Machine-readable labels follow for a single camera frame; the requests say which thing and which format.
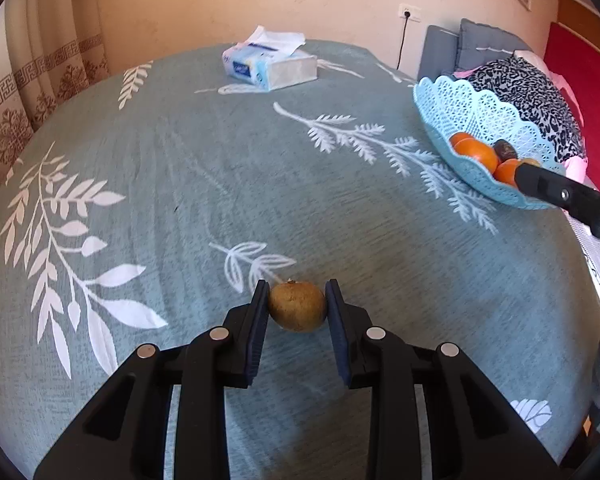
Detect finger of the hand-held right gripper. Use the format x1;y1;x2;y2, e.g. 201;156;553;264
515;162;600;251

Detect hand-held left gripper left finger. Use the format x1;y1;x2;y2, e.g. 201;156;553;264
34;280;271;480

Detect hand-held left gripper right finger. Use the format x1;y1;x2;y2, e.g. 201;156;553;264
324;279;566;480

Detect brown kiwi fruit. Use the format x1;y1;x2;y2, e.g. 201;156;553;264
267;280;328;333

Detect yellow-orange citrus fruit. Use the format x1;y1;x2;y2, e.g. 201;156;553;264
493;158;523;191

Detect large orange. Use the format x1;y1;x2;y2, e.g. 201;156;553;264
454;139;499;175

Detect light blue plastic basket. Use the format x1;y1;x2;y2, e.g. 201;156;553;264
413;75;568;211

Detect leopard print cloth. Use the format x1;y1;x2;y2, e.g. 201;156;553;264
467;55;588;163

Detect red headboard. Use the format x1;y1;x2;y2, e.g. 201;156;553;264
544;22;600;196

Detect grey cushion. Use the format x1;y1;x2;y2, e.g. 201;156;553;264
420;25;461;78
457;17;533;73

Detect teal leaf-print tablecloth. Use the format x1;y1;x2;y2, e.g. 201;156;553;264
0;40;600;466

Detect orange wooden panel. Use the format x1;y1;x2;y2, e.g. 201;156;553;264
557;0;600;41

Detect blue tissue pack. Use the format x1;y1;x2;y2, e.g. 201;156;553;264
222;42;318;92

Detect white tissue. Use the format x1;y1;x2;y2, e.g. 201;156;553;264
242;25;307;58

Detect beige patterned curtain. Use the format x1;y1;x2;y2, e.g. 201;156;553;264
0;0;110;221

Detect black power cable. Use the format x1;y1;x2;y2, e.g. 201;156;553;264
396;17;409;68

